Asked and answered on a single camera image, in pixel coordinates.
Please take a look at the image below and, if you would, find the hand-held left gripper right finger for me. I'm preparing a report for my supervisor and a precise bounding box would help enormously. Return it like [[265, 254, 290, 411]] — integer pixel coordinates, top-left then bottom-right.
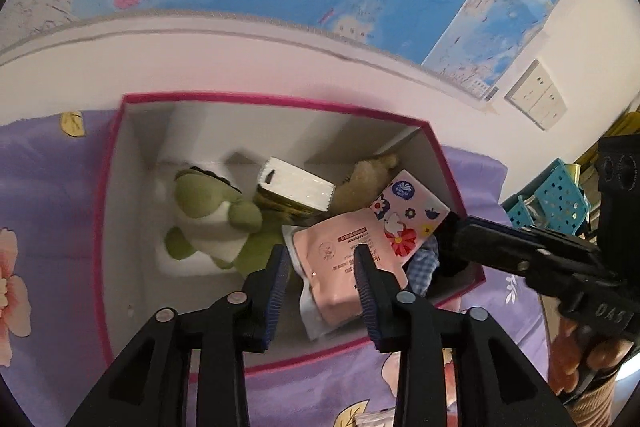
[[352, 244, 576, 427]]

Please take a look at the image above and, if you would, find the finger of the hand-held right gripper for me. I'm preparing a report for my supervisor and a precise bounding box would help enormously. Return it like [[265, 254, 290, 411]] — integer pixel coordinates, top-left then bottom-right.
[[440, 227, 532, 279], [447, 213, 601, 266]]

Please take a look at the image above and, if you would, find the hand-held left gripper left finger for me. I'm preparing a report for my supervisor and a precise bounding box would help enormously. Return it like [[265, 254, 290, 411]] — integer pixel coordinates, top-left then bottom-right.
[[65, 244, 293, 427]]

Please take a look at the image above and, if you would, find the pink packet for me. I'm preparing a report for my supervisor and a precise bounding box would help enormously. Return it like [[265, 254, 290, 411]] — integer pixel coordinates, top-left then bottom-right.
[[291, 208, 408, 325]]

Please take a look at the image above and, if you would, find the pink-rimmed white storage box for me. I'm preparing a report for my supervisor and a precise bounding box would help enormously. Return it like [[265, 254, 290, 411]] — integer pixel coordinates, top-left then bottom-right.
[[92, 93, 487, 375]]

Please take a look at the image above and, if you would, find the person's right forearm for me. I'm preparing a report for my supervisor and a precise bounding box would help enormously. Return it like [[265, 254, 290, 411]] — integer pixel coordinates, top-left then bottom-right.
[[567, 372, 631, 427]]

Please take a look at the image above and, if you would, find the person's right hand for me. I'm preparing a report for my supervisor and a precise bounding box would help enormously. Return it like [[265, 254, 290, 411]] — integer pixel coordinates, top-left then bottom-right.
[[547, 321, 636, 399]]

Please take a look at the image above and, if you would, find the small blue perforated basket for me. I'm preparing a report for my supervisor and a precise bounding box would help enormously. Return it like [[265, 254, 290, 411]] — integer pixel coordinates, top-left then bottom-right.
[[501, 194, 537, 229]]

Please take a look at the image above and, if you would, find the large blue perforated basket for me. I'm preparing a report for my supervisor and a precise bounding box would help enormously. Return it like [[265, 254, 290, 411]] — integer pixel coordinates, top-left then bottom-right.
[[534, 159, 592, 235]]

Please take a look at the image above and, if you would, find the blue checkered cloth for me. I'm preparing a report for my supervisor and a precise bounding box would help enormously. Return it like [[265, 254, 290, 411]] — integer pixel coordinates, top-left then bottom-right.
[[405, 239, 441, 298]]

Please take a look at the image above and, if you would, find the floral tissue pack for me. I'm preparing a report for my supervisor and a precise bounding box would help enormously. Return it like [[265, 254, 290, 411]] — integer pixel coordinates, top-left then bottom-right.
[[370, 179, 451, 258]]

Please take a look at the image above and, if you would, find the white and yellow packet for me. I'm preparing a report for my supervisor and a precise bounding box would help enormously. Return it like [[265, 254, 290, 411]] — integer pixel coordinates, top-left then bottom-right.
[[255, 157, 336, 215]]

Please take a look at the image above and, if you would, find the beige plush toy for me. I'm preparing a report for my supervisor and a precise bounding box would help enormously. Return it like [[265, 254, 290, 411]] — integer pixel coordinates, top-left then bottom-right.
[[327, 154, 401, 212]]

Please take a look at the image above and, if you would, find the green plush toy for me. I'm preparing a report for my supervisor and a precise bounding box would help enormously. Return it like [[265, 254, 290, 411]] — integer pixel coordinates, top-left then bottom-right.
[[165, 164, 281, 275]]

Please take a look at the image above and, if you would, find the purple floral bedsheet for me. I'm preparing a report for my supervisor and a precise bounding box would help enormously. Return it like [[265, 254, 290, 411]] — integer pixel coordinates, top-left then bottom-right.
[[0, 109, 566, 427]]

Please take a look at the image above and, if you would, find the white wall socket plate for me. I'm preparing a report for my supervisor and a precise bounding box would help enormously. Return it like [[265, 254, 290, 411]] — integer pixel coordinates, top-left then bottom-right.
[[530, 82, 568, 131], [505, 59, 551, 114]]

